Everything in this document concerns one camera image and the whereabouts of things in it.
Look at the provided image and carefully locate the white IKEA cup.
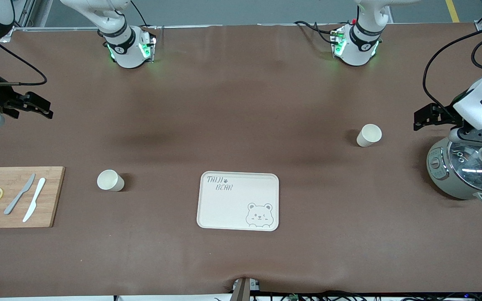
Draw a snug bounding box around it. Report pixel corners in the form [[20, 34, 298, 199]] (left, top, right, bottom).
[[97, 169, 125, 192], [356, 124, 382, 148]]

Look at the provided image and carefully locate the cream tray with bear print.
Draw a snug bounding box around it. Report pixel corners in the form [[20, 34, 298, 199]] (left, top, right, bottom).
[[196, 171, 280, 232]]

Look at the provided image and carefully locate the glass lid with copper knob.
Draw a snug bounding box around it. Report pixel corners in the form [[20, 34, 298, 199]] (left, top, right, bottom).
[[448, 140, 482, 189]]

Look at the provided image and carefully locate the grey-green electric cooking pot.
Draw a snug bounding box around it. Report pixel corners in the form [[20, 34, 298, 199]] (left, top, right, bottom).
[[426, 137, 482, 204]]

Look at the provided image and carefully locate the white plastic knife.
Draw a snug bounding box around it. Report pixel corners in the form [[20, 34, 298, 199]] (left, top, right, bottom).
[[22, 177, 46, 223]]

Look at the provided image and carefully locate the grey plastic knife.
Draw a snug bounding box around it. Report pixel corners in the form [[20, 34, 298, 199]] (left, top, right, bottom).
[[3, 173, 36, 215]]

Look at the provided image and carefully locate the wooden cutting board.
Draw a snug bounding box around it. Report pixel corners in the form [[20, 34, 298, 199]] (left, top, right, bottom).
[[0, 166, 66, 229]]

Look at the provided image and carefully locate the black base cable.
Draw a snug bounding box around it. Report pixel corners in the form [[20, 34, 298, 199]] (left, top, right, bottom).
[[131, 0, 149, 28], [293, 19, 352, 46]]

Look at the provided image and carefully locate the metal table edge bracket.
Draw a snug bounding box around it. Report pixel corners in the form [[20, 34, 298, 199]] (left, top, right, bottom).
[[231, 277, 262, 301]]

